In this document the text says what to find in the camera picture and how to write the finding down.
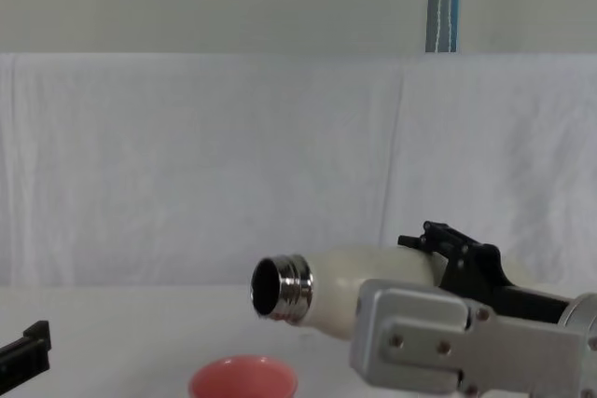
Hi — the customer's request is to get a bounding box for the pink cup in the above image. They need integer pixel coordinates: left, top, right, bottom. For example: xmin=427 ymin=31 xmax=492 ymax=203
xmin=188 ymin=354 xmax=299 ymax=398

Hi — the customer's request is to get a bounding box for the cream vacuum bottle steel neck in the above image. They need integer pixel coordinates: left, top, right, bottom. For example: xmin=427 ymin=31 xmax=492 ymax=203
xmin=249 ymin=242 xmax=570 ymax=341

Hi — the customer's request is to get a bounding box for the white wrinkled backdrop cloth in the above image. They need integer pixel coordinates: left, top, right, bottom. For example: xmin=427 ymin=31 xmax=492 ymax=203
xmin=0 ymin=51 xmax=597 ymax=290

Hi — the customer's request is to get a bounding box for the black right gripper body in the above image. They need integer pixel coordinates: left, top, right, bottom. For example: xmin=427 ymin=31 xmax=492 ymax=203
xmin=437 ymin=243 xmax=573 ymax=324

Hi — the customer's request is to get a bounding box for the white table cloth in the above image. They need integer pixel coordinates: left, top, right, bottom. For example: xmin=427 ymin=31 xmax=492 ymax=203
xmin=0 ymin=281 xmax=597 ymax=398

